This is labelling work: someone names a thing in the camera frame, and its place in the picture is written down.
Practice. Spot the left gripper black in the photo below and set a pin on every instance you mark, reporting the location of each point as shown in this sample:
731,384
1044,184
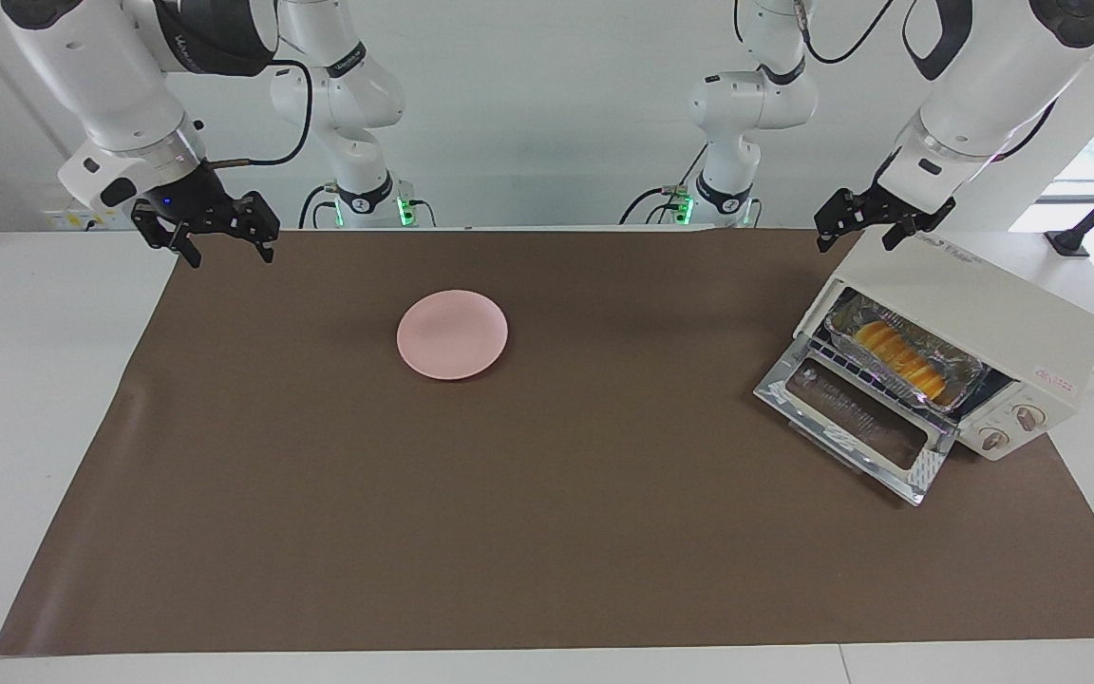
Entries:
879,211

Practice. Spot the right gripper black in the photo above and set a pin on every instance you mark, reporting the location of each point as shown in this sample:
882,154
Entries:
196,199

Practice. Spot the yellow sliced bread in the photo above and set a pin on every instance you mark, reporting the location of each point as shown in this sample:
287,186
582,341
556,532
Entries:
898,359

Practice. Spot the aluminium foil tray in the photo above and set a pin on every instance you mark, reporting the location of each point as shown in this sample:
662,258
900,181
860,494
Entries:
965,375

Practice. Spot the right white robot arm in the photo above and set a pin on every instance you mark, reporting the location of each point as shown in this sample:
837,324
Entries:
110,85

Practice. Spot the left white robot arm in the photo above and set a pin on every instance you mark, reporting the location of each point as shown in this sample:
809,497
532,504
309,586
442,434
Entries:
984,85

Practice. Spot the cream toaster oven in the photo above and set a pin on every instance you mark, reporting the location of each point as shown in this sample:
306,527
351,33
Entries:
1003,304

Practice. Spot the cream oven knob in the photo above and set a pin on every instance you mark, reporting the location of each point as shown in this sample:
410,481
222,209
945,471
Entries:
1028,416
993,439

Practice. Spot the pink round plate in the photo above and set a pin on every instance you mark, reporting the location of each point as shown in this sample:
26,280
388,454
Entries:
452,334

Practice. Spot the brown table mat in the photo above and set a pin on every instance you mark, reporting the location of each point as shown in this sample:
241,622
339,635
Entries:
547,522

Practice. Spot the white wall socket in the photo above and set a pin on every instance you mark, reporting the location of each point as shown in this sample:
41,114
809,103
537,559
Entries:
72,220

